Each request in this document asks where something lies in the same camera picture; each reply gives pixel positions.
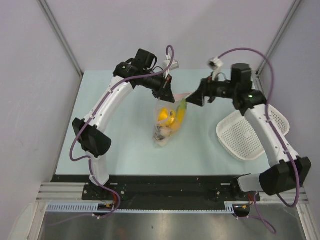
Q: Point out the yellow bell pepper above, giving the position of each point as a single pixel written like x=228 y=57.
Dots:
x=166 y=117

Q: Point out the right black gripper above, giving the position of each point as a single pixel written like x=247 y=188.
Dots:
x=198 y=97

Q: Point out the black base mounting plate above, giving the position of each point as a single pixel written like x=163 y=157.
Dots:
x=137 y=190

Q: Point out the white perforated plastic basket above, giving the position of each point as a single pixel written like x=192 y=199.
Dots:
x=239 y=139

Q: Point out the clear zip top bag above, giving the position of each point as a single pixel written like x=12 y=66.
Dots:
x=162 y=104

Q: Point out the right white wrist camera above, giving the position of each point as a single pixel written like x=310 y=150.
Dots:
x=216 y=65

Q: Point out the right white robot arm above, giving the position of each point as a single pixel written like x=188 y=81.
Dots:
x=287 y=170

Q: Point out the aluminium frame rail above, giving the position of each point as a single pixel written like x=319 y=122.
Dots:
x=60 y=192

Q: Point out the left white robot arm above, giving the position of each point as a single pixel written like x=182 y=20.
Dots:
x=90 y=130

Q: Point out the white slotted cable duct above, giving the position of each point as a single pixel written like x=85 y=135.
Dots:
x=228 y=207

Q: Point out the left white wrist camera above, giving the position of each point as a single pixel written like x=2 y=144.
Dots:
x=174 y=65

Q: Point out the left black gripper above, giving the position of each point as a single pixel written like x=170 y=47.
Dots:
x=164 y=92

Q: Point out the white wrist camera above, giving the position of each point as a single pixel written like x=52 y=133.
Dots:
x=216 y=65
x=174 y=65

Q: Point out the yellow banana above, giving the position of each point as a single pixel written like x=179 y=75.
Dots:
x=180 y=116

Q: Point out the green leek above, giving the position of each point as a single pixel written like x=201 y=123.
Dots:
x=183 y=104

